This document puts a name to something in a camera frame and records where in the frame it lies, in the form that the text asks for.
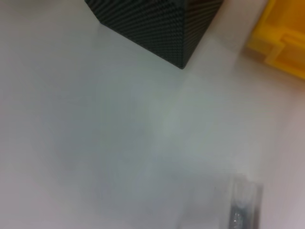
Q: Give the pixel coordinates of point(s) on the grey pen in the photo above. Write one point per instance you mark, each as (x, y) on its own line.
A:
(245, 207)

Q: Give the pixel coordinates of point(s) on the black mesh pen holder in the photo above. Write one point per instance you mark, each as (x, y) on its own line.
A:
(155, 26)

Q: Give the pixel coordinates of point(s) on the yellow plastic bin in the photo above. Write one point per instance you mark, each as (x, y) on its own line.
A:
(283, 40)

